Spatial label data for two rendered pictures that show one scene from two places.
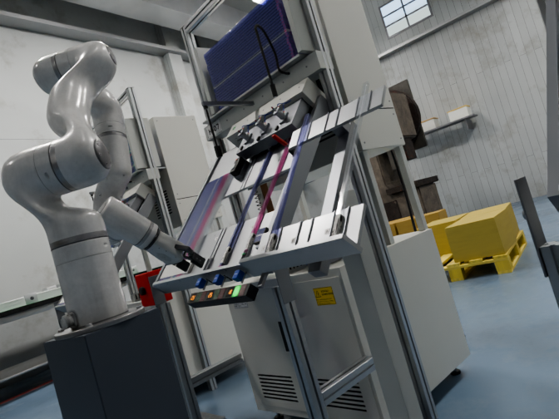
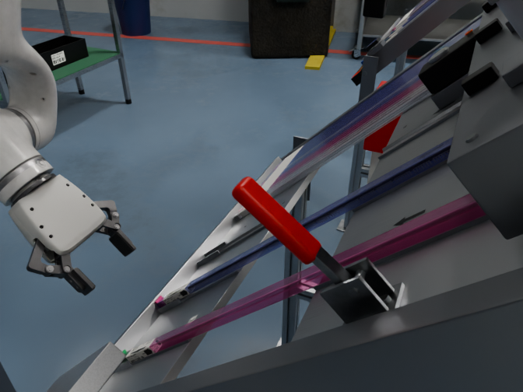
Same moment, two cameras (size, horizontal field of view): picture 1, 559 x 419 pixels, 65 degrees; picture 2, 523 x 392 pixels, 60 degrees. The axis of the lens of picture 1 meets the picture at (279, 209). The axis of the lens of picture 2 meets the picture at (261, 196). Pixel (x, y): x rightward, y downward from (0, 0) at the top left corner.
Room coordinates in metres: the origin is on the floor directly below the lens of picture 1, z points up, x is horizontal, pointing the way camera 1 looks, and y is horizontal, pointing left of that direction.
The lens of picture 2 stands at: (1.37, -0.25, 1.24)
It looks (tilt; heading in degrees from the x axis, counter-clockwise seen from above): 34 degrees down; 68
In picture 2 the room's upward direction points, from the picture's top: straight up
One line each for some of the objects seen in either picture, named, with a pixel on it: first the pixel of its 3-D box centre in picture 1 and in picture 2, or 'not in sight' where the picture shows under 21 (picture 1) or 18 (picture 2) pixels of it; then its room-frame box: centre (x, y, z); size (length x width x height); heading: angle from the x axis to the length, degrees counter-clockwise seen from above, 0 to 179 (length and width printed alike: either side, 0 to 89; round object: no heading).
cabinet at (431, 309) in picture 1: (345, 327); not in sight; (1.94, -0.13, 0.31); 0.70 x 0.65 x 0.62; 43
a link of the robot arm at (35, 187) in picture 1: (53, 196); not in sight; (0.98, 0.48, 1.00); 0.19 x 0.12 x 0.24; 86
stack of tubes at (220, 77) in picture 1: (255, 56); not in sight; (1.81, -0.08, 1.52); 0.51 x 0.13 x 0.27; 43
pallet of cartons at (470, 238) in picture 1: (465, 242); not in sight; (4.10, -1.57, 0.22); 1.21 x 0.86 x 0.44; 143
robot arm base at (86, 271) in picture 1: (91, 283); not in sight; (0.97, 0.45, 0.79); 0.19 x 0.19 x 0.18
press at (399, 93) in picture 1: (395, 156); not in sight; (7.64, -2.20, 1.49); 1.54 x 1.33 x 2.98; 54
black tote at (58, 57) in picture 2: not in sight; (40, 58); (1.18, 2.68, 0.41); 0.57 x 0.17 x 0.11; 43
